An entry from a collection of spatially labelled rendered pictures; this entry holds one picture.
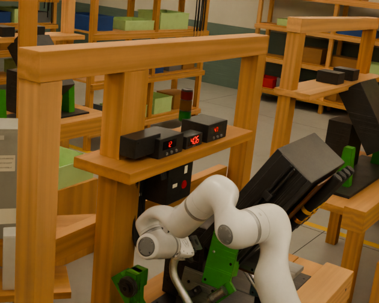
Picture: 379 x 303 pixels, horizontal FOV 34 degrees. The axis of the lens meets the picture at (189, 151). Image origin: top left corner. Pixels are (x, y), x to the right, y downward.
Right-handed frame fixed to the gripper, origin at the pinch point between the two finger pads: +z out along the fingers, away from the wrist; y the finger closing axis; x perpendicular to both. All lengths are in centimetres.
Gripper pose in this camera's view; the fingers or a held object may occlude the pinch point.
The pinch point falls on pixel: (191, 245)
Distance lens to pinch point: 223.4
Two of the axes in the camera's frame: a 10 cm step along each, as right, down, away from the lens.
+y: -4.0, -8.6, 3.2
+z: 4.5, 1.2, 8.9
